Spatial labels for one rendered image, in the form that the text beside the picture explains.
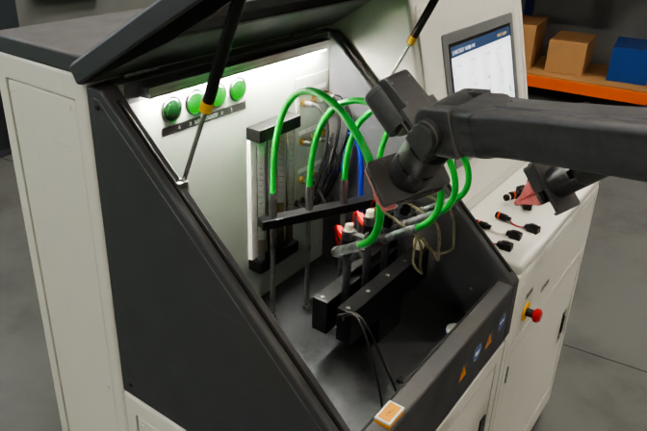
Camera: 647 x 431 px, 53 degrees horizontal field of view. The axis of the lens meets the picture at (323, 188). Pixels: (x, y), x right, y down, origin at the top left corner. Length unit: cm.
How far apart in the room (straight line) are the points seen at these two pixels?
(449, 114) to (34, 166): 92
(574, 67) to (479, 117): 587
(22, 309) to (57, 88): 211
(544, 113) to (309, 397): 62
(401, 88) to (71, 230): 79
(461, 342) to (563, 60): 534
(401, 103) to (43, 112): 74
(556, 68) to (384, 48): 506
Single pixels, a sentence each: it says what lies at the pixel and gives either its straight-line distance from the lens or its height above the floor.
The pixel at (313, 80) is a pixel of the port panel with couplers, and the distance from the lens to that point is 157.
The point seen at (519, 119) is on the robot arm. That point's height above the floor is 157.
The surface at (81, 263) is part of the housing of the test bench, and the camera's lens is 139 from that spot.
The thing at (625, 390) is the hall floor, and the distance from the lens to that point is 294.
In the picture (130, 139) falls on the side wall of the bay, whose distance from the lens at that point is 112.
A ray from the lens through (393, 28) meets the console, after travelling 156.
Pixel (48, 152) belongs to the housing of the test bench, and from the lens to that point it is 134.
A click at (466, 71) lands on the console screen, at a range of 177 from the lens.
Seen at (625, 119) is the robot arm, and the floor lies 160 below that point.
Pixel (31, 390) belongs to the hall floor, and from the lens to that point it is 280.
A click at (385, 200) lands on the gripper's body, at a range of 87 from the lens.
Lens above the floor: 177
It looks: 25 degrees down
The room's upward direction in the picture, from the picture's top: 2 degrees clockwise
